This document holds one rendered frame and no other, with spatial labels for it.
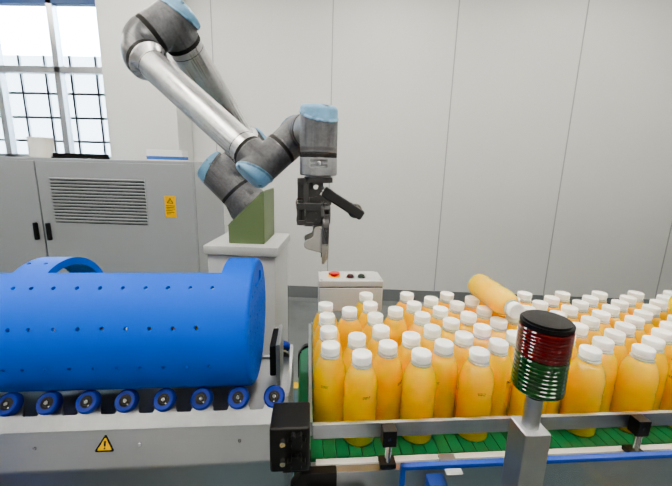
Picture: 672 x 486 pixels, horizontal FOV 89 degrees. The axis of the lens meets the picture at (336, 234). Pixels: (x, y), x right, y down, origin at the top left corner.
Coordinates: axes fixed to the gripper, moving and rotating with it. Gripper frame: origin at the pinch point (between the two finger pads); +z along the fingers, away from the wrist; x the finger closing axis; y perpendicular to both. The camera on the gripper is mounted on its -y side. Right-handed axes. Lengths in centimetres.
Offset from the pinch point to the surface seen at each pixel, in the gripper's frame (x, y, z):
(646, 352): 26, -65, 13
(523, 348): 46, -24, 0
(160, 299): 20.1, 32.8, 3.3
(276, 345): 14.4, 11.3, 16.7
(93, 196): -156, 148, 2
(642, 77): -230, -304, -110
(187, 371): 23.0, 27.6, 17.0
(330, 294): -14.5, -2.7, 16.3
